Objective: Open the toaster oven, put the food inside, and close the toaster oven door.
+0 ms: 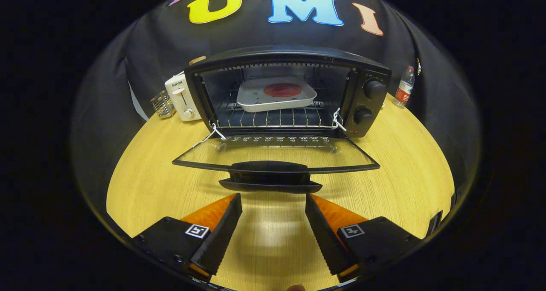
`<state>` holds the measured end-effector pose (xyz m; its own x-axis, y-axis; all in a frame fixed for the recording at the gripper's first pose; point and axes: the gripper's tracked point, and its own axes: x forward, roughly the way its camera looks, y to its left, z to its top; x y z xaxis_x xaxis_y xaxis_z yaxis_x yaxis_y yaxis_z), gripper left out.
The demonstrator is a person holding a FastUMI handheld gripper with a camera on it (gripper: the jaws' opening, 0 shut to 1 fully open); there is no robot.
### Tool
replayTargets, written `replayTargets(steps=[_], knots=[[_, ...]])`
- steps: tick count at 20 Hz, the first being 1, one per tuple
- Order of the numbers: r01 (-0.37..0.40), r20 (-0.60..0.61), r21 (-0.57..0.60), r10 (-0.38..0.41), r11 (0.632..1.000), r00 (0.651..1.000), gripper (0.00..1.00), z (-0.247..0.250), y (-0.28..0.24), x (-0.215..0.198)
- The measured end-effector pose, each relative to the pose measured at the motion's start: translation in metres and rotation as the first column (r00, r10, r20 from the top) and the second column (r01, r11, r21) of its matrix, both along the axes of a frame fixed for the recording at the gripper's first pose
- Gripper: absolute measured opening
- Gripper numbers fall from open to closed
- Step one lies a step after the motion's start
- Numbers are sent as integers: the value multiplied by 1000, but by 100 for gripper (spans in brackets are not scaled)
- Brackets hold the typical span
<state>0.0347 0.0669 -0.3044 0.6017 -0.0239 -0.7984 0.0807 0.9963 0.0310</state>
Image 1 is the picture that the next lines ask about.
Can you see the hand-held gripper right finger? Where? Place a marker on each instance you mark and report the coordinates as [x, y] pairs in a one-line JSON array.
[[326, 240]]

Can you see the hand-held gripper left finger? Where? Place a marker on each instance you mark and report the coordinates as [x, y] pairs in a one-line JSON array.
[[217, 240]]

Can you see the toaster oven glass door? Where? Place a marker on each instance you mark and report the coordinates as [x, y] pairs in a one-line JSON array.
[[268, 169]]

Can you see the white square plate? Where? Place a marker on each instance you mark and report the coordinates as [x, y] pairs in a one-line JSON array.
[[256, 95]]

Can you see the pink ham slice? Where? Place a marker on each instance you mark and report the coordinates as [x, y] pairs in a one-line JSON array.
[[283, 89]]

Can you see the black toaster oven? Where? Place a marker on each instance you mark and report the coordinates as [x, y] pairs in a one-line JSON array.
[[290, 53]]

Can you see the black oven knob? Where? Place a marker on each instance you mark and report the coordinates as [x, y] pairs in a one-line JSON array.
[[374, 88], [362, 115]]

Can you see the white pop-up toaster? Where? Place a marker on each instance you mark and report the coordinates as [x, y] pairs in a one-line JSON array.
[[181, 99]]

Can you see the red label water bottle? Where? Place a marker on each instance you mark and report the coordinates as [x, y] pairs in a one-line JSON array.
[[404, 88]]

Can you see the bread slice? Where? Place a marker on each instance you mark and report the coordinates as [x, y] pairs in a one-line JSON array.
[[197, 60]]

